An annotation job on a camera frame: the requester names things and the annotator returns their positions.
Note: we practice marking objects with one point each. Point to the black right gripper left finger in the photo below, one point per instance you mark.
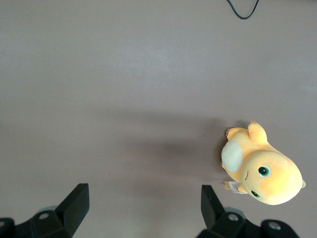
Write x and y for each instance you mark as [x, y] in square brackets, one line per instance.
[71, 210]

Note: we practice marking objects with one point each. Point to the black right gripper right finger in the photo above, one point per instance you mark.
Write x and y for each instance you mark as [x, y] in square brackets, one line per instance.
[213, 210]

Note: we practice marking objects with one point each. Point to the yellow plush toy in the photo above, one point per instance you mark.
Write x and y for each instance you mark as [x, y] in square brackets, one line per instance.
[272, 168]

